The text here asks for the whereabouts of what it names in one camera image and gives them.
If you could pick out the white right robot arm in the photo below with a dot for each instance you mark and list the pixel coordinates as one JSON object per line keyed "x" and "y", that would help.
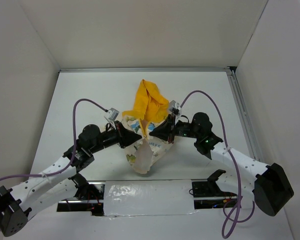
{"x": 267, "y": 185}

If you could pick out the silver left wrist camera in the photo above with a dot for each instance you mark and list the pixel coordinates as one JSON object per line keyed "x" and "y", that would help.
{"x": 111, "y": 115}

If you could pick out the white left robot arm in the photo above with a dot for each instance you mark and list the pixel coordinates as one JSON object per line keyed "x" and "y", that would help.
{"x": 61, "y": 180}

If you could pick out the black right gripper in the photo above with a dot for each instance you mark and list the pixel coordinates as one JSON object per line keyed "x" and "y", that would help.
{"x": 165, "y": 129}

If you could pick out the yellow and white kids jacket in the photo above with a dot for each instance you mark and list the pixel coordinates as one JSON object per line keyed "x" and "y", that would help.
{"x": 150, "y": 109}

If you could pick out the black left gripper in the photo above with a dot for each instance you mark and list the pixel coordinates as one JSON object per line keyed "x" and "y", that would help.
{"x": 124, "y": 136}

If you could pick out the white taped front panel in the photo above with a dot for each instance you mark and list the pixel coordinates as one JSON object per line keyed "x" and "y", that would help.
{"x": 148, "y": 198}

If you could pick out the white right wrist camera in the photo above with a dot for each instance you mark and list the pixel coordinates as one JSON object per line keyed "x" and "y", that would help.
{"x": 175, "y": 108}

